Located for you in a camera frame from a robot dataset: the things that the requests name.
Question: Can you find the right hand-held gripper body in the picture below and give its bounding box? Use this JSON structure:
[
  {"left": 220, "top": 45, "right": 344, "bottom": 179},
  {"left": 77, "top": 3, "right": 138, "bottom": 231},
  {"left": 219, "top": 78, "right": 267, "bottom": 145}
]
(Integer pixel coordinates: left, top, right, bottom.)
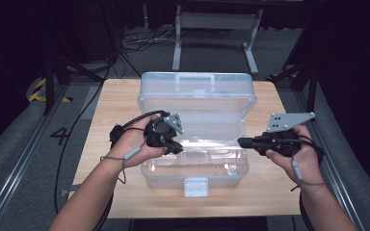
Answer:
[{"left": 256, "top": 111, "right": 316, "bottom": 158}]

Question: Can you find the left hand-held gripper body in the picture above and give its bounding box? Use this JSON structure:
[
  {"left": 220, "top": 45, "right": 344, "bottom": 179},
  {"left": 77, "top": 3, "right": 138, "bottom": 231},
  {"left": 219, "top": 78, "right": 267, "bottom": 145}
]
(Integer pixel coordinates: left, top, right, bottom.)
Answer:
[{"left": 144, "top": 113, "right": 186, "bottom": 148}]

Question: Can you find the clear plastic storage box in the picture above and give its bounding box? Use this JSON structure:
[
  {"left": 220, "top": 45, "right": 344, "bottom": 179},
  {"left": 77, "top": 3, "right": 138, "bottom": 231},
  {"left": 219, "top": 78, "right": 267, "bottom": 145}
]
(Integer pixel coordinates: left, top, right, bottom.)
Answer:
[{"left": 137, "top": 71, "right": 258, "bottom": 197}]

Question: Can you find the person's left hand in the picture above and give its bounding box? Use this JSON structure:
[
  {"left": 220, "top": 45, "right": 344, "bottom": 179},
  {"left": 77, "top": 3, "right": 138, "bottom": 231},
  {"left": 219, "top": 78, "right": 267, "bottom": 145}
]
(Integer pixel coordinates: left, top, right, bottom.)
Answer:
[{"left": 107, "top": 115, "right": 169, "bottom": 168}]

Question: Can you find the person's right hand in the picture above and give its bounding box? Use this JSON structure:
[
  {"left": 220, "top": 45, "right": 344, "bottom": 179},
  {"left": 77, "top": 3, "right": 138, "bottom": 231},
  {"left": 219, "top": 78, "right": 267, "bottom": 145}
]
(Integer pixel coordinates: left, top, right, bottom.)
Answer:
[{"left": 265, "top": 124, "right": 325, "bottom": 187}]

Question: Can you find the black metal stand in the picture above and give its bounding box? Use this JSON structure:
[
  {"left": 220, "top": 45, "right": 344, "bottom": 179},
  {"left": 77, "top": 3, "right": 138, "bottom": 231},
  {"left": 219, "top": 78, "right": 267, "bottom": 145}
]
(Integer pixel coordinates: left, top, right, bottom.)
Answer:
[
  {"left": 266, "top": 62, "right": 319, "bottom": 114},
  {"left": 42, "top": 54, "right": 105, "bottom": 116}
]

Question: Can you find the yellow black floor tape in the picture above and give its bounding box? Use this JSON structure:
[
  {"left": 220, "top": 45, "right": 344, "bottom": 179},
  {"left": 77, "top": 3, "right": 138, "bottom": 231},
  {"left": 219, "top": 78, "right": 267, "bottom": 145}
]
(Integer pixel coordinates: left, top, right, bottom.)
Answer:
[{"left": 28, "top": 78, "right": 73, "bottom": 104}]

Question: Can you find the grey wrist strap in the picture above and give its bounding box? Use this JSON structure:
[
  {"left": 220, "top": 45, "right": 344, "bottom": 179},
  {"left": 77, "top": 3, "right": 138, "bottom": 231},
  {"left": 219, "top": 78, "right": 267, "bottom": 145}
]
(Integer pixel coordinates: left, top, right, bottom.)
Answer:
[
  {"left": 99, "top": 145, "right": 143, "bottom": 185},
  {"left": 289, "top": 150, "right": 326, "bottom": 193}
]

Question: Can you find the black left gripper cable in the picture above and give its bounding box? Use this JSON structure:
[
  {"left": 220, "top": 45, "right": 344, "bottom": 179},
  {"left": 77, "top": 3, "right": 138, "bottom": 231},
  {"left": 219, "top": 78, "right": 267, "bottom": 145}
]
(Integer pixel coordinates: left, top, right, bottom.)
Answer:
[{"left": 95, "top": 110, "right": 172, "bottom": 231}]

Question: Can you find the aluminium floor rail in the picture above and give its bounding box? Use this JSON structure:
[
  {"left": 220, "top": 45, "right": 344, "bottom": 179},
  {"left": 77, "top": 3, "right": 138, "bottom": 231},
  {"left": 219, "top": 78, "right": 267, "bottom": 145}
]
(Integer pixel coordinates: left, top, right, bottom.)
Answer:
[
  {"left": 293, "top": 90, "right": 367, "bottom": 231},
  {"left": 0, "top": 84, "right": 70, "bottom": 231}
]

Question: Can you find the bundle of floor cables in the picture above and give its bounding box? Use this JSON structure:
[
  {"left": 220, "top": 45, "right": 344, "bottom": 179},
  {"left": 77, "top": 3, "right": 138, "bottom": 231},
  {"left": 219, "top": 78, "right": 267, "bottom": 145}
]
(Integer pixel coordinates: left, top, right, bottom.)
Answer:
[{"left": 121, "top": 27, "right": 177, "bottom": 54}]

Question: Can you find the black floor cable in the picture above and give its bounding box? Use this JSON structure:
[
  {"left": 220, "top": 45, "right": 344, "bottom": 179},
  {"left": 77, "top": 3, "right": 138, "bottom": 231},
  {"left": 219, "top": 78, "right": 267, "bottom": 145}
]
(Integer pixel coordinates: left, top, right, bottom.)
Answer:
[{"left": 53, "top": 54, "right": 120, "bottom": 216}]

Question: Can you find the grey metal desk frame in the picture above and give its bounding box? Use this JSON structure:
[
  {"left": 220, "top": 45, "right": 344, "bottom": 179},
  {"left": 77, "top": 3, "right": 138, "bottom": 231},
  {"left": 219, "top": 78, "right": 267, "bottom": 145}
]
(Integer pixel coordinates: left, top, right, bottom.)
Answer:
[{"left": 172, "top": 4, "right": 264, "bottom": 75}]

